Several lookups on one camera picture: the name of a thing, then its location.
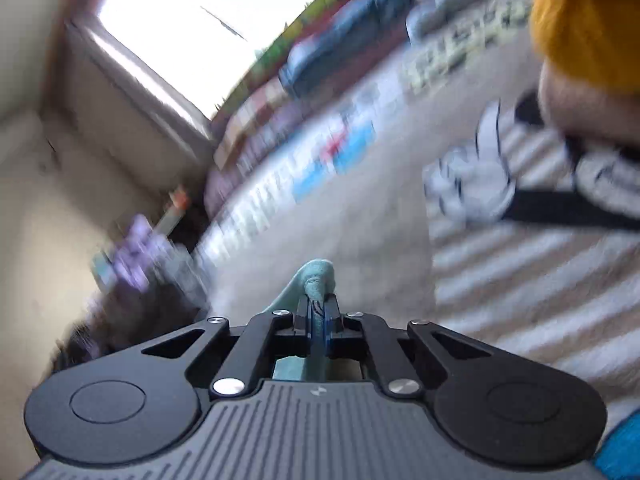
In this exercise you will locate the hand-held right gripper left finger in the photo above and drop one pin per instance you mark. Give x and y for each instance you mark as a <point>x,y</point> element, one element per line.
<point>307,327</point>

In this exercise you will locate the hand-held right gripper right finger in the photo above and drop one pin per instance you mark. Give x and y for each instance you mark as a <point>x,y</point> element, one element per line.
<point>327,327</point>

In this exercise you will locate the teal lion print sweatshirt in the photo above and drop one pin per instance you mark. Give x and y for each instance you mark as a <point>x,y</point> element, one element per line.
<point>316,285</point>

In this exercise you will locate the stack of purple grey clothes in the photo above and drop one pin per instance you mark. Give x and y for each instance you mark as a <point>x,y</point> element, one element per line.
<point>145,260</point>

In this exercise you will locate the cartoon mouse printed blanket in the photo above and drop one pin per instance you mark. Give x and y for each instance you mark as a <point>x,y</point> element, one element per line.
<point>380,200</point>

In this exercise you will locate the purple floral pillow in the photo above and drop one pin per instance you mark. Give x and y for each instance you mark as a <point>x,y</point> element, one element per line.
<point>240,160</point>

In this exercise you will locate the colourful picture foam mat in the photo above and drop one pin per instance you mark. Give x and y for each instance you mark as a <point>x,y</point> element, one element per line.
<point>280,75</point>

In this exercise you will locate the blue folded blanket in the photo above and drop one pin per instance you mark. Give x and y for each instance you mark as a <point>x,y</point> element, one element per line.
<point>345,35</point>

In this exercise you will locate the window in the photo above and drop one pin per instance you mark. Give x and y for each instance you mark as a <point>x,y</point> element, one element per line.
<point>200,25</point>

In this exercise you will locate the beige folded sweater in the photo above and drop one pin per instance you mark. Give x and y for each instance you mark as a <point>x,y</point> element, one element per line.
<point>590,110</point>

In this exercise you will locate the light blue plush toy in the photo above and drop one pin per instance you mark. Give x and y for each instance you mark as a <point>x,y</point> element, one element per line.
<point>442,5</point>

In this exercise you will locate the yellow knit sweater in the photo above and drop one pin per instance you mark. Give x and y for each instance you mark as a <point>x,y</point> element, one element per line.
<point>590,30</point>

